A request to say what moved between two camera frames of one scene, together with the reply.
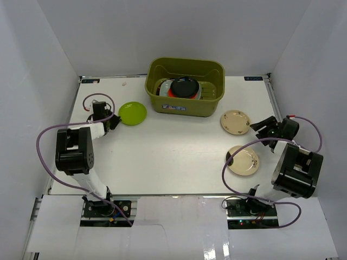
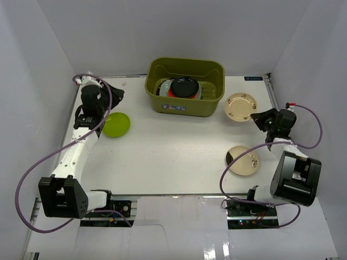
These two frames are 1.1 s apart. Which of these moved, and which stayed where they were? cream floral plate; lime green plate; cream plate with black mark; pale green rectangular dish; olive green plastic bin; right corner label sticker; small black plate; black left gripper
Moved: black left gripper; lime green plate; cream floral plate
Stayed: olive green plastic bin; small black plate; pale green rectangular dish; cream plate with black mark; right corner label sticker
